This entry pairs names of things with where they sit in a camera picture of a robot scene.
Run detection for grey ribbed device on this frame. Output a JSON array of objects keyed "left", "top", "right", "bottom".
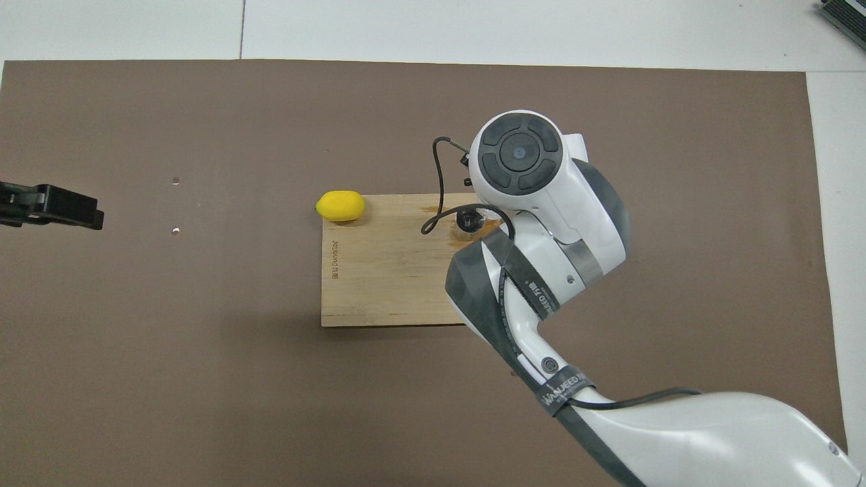
[{"left": 815, "top": 0, "right": 866, "bottom": 49}]

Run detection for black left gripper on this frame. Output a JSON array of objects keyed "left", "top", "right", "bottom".
[{"left": 0, "top": 181, "right": 106, "bottom": 231}]

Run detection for steel double jigger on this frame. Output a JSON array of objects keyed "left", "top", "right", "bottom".
[{"left": 453, "top": 206, "right": 491, "bottom": 242}]

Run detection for wooden cutting board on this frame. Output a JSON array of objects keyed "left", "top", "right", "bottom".
[{"left": 321, "top": 193, "right": 505, "bottom": 328}]

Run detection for yellow lemon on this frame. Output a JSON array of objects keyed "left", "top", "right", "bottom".
[{"left": 315, "top": 190, "right": 366, "bottom": 224}]

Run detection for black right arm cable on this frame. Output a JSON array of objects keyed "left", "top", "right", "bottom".
[{"left": 419, "top": 135, "right": 704, "bottom": 411}]

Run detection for brown table mat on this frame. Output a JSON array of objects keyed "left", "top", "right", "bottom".
[{"left": 0, "top": 60, "right": 852, "bottom": 487}]

